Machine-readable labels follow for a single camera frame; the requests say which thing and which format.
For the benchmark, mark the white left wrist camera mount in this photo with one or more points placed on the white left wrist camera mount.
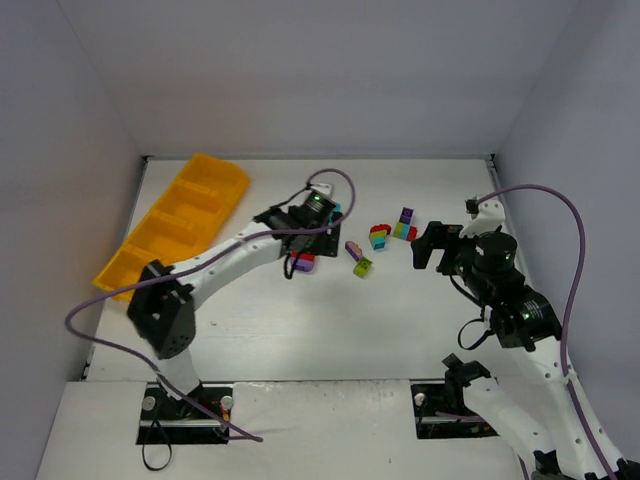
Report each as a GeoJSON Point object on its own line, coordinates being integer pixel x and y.
{"type": "Point", "coordinates": [323, 188]}

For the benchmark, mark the rainbow curved lego stack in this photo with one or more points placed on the rainbow curved lego stack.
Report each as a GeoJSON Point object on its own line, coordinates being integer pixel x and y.
{"type": "Point", "coordinates": [378, 236]}

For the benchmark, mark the yellow divided plastic tray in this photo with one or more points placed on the yellow divided plastic tray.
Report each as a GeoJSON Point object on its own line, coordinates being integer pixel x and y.
{"type": "Point", "coordinates": [182, 223]}

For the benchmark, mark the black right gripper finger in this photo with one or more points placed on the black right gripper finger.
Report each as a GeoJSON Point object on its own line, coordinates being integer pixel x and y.
{"type": "Point", "coordinates": [432, 235]}
{"type": "Point", "coordinates": [421, 253]}

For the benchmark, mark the striped lego stack purple base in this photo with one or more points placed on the striped lego stack purple base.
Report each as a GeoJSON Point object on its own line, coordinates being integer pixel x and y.
{"type": "Point", "coordinates": [302, 262]}

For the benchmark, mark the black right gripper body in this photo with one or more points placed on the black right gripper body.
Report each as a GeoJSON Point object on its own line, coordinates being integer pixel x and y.
{"type": "Point", "coordinates": [441, 248]}

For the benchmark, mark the purple small lego cube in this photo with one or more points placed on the purple small lego cube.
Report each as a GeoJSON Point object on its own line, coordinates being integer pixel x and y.
{"type": "Point", "coordinates": [406, 215]}

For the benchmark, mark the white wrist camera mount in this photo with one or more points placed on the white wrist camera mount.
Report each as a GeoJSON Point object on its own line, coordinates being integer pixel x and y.
{"type": "Point", "coordinates": [323, 188]}
{"type": "Point", "coordinates": [486, 216]}

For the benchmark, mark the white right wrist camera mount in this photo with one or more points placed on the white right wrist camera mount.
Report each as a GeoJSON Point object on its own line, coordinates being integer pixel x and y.
{"type": "Point", "coordinates": [486, 216]}

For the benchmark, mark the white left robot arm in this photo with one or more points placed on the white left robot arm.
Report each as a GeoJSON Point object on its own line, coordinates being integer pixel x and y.
{"type": "Point", "coordinates": [164, 314]}

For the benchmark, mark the green square lego brick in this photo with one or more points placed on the green square lego brick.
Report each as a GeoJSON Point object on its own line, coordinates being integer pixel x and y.
{"type": "Point", "coordinates": [362, 267]}

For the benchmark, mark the pink purple lego piece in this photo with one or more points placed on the pink purple lego piece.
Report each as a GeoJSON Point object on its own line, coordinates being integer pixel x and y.
{"type": "Point", "coordinates": [354, 250]}

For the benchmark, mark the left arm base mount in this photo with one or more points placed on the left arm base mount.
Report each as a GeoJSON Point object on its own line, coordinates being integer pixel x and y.
{"type": "Point", "coordinates": [164, 419]}

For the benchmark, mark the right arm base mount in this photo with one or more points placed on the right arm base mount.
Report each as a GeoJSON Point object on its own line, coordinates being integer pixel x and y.
{"type": "Point", "coordinates": [436, 418]}

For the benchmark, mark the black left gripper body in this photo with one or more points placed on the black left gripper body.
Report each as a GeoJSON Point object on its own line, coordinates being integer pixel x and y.
{"type": "Point", "coordinates": [322, 242]}

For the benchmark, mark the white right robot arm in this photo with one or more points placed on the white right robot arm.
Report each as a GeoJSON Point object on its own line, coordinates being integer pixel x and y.
{"type": "Point", "coordinates": [567, 442]}

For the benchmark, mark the green blue red lego stack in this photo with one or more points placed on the green blue red lego stack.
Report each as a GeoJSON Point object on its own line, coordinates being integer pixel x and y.
{"type": "Point", "coordinates": [404, 231]}

